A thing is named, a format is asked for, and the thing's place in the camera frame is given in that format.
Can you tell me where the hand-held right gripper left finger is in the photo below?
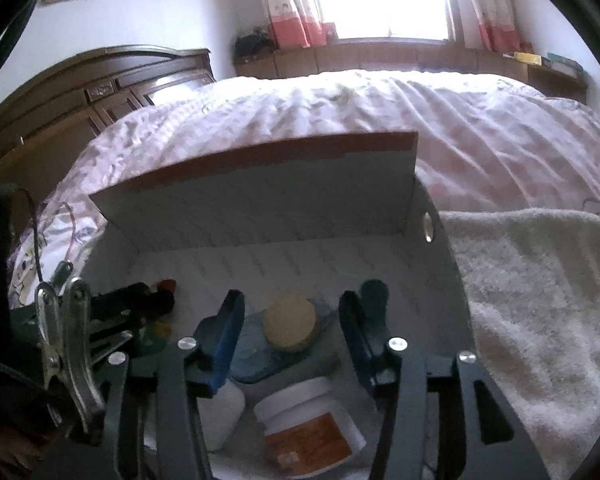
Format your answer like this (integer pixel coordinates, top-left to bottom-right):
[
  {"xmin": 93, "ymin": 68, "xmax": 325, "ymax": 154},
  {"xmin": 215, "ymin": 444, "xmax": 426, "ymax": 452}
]
[{"xmin": 102, "ymin": 289, "xmax": 246, "ymax": 480}]

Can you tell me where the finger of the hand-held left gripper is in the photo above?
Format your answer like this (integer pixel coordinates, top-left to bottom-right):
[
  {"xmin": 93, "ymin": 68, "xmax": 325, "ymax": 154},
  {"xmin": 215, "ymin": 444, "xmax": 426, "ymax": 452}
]
[
  {"xmin": 87, "ymin": 317, "xmax": 153, "ymax": 361},
  {"xmin": 87, "ymin": 282, "xmax": 177, "ymax": 323}
]

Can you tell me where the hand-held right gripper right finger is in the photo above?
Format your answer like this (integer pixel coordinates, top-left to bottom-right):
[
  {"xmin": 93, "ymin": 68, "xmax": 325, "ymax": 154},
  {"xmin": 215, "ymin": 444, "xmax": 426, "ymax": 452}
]
[{"xmin": 338, "ymin": 289, "xmax": 551, "ymax": 480}]

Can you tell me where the blue correction tape dispenser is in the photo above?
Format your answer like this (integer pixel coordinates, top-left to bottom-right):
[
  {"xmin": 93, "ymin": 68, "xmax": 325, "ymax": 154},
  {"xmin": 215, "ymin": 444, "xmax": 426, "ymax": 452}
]
[{"xmin": 230, "ymin": 297, "xmax": 338, "ymax": 386}]

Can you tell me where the green cartoon printed tube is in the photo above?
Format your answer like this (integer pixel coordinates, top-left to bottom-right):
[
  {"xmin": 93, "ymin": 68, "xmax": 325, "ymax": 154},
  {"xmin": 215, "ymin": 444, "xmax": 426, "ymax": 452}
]
[{"xmin": 140, "ymin": 320, "xmax": 175, "ymax": 358}]

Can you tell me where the tan round wooden block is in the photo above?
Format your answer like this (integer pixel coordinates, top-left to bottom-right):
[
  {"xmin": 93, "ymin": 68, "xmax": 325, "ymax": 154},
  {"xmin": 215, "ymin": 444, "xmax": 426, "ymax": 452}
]
[{"xmin": 262, "ymin": 295, "xmax": 318, "ymax": 352}]

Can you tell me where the white plastic bottle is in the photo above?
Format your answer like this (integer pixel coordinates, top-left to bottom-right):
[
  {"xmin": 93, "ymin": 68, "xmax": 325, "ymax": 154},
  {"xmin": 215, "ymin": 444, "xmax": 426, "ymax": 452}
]
[{"xmin": 197, "ymin": 377, "xmax": 247, "ymax": 453}]

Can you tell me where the white jar with orange label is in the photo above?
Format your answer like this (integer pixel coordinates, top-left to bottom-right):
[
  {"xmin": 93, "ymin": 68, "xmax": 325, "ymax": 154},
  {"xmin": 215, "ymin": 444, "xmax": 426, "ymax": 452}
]
[{"xmin": 252, "ymin": 376, "xmax": 368, "ymax": 478}]

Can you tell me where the red cardboard box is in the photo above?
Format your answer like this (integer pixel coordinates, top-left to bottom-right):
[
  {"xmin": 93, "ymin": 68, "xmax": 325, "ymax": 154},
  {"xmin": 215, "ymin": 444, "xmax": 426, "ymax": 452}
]
[{"xmin": 77, "ymin": 131, "xmax": 481, "ymax": 480}]

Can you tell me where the dark wooden headboard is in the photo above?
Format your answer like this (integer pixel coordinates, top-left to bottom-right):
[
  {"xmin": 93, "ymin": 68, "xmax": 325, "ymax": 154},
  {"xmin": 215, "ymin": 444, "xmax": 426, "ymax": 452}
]
[{"xmin": 0, "ymin": 45, "xmax": 217, "ymax": 186}]

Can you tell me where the white towel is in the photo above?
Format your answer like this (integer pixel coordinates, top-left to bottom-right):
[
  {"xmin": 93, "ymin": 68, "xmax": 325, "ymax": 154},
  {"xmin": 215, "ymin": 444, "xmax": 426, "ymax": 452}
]
[{"xmin": 437, "ymin": 207, "xmax": 600, "ymax": 480}]

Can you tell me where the pink printed duvet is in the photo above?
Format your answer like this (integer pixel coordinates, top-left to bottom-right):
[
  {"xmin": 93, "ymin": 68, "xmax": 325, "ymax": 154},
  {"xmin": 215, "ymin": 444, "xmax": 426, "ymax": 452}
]
[{"xmin": 7, "ymin": 69, "xmax": 600, "ymax": 311}]

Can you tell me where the dark bag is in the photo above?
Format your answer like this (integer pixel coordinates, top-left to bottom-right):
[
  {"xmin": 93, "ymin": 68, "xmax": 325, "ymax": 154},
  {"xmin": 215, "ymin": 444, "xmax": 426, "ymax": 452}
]
[{"xmin": 234, "ymin": 30, "xmax": 276, "ymax": 58}]

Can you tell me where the wooden windowsill cabinet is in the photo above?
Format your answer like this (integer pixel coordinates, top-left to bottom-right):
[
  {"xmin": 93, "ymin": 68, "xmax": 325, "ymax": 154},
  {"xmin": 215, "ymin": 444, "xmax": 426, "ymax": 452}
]
[{"xmin": 232, "ymin": 40, "xmax": 588, "ymax": 106}]

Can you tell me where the pink patterned curtain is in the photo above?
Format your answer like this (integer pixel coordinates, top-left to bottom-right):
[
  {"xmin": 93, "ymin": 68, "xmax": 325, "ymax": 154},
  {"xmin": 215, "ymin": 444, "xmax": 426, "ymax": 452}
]
[
  {"xmin": 250, "ymin": 0, "xmax": 337, "ymax": 51},
  {"xmin": 452, "ymin": 0, "xmax": 533, "ymax": 53}
]

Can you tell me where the thin black wire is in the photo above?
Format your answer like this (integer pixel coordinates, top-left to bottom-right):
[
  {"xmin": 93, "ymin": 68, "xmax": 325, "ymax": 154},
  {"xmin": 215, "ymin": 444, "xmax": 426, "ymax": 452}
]
[{"xmin": 27, "ymin": 190, "xmax": 48, "ymax": 283}]

